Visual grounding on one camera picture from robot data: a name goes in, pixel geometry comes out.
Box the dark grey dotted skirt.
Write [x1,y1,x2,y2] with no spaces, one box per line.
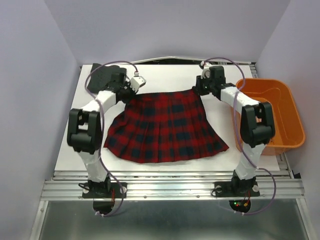
[87,63,127,94]

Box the red black plaid skirt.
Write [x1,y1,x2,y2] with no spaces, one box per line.
[104,89,229,164]

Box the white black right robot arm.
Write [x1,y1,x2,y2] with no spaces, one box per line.
[194,62,276,195]

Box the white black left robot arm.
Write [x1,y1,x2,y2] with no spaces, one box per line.
[67,72,146,197]

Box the orange plastic bin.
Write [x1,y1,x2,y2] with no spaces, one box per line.
[232,78,306,156]

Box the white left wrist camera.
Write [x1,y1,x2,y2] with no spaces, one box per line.
[129,71,147,93]

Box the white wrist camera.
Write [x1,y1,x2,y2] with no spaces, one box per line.
[199,61,213,79]
[129,71,147,93]

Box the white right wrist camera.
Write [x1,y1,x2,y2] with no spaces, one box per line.
[199,61,213,79]

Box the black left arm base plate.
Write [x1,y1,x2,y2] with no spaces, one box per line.
[78,181,127,199]

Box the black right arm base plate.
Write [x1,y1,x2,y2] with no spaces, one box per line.
[211,180,261,198]

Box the aluminium extrusion frame rail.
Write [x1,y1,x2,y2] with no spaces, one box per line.
[40,170,305,201]

